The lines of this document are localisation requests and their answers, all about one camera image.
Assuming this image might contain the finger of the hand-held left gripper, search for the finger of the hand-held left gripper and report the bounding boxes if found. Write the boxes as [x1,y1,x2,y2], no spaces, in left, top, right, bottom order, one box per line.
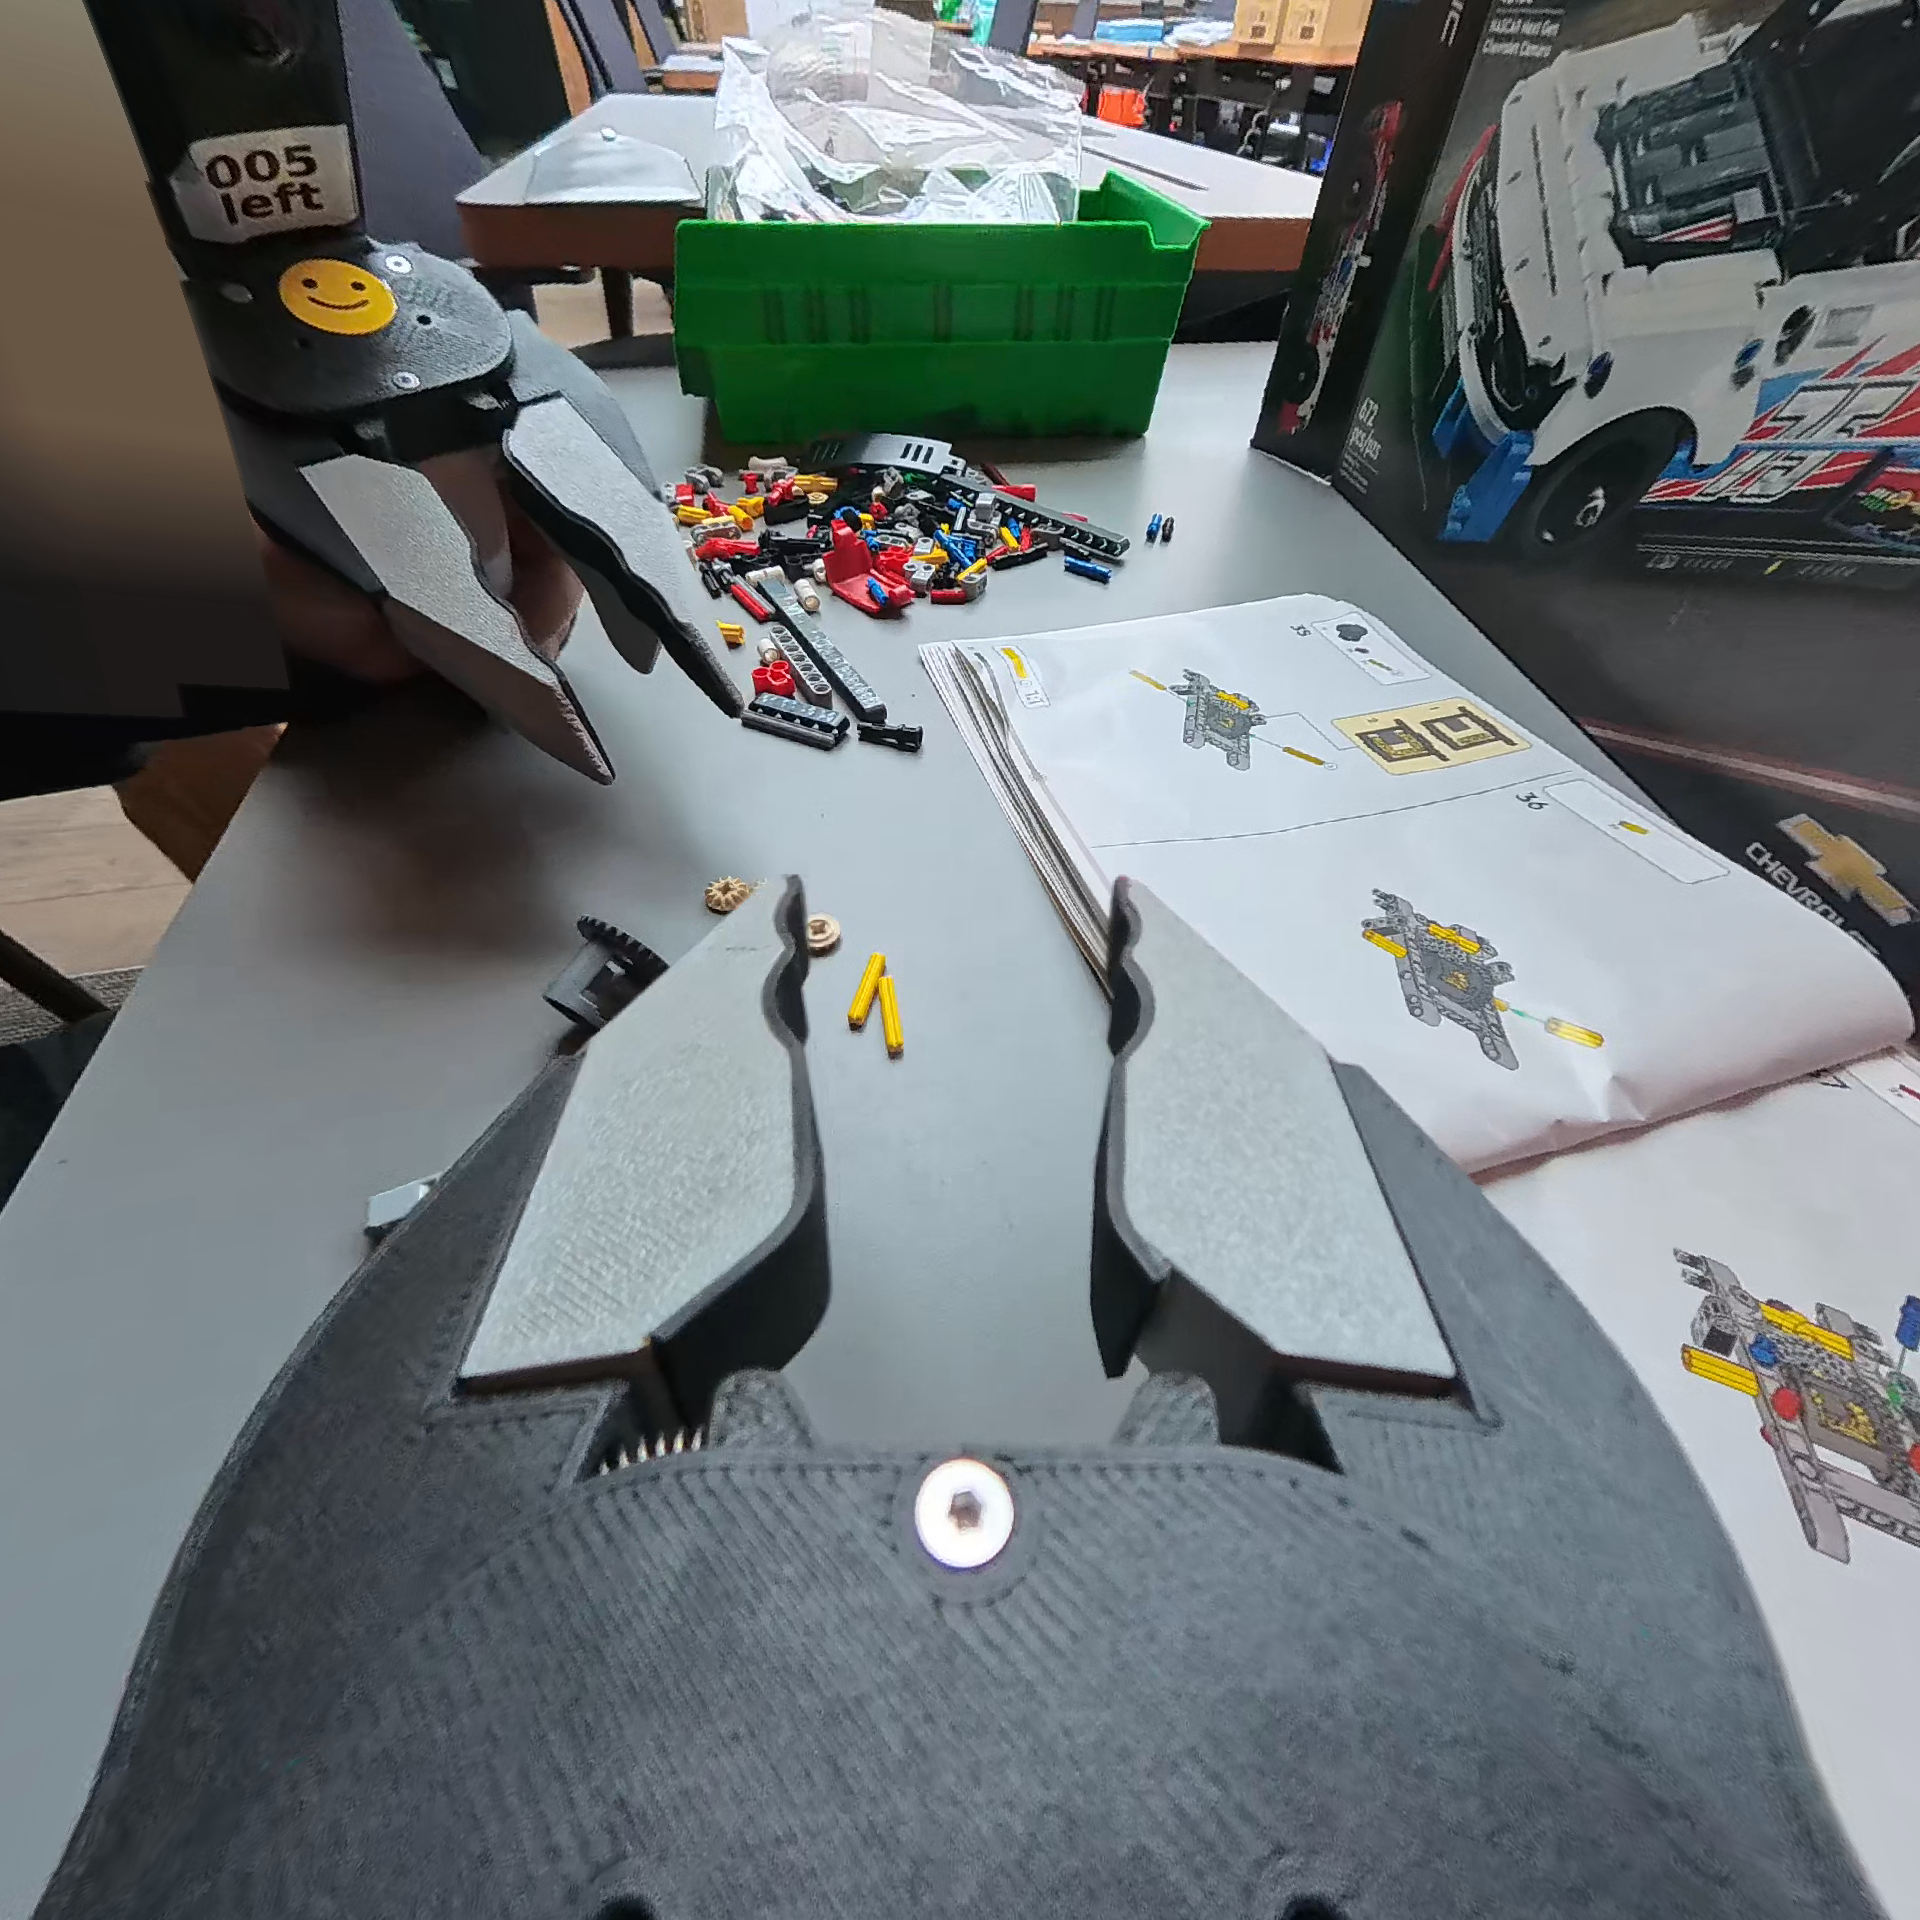
[502,396,750,720]
[296,453,618,789]

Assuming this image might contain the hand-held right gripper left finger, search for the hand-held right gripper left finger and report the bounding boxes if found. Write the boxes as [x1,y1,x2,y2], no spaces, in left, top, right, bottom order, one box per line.
[457,874,831,1426]

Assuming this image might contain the long dark grey beam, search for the long dark grey beam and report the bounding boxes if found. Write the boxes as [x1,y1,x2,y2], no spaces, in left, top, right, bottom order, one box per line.
[757,576,888,723]
[951,477,1130,560]

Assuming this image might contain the race car set box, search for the race car set box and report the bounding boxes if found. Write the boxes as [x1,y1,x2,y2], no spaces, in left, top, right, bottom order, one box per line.
[1253,0,1920,1037]

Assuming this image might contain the person's left forearm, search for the person's left forearm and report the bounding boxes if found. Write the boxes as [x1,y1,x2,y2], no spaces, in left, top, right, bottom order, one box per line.
[0,681,301,805]

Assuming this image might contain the pile of small building pieces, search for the pile of small building pieces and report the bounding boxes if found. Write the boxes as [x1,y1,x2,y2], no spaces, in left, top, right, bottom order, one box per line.
[668,433,1134,617]

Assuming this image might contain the black gear housing piece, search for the black gear housing piece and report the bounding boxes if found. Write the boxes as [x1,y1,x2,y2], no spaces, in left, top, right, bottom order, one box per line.
[542,913,671,1033]

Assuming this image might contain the green storage bin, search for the green storage bin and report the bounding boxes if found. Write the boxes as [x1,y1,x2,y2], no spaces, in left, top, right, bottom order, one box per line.
[671,169,1212,448]

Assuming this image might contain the person's left hand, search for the person's left hand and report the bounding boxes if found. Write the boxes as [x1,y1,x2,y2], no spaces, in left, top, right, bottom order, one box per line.
[434,448,589,665]

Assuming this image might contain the red panel piece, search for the red panel piece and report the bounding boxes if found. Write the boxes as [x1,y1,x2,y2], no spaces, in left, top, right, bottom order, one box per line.
[823,516,916,617]

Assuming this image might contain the white instruction booklet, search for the white instruction booklet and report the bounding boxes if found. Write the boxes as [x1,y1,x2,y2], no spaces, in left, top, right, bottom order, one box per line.
[919,594,1920,1920]

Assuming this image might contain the clear plastic bags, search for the clear plastic bags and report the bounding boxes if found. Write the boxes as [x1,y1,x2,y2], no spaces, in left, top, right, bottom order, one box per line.
[703,30,1087,227]

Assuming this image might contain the black vented panel piece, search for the black vented panel piece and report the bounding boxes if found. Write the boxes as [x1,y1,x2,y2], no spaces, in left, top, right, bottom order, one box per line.
[802,433,962,481]

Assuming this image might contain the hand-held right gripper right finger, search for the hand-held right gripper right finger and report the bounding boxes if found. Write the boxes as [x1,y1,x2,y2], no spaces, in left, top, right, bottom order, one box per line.
[1092,878,1460,1404]

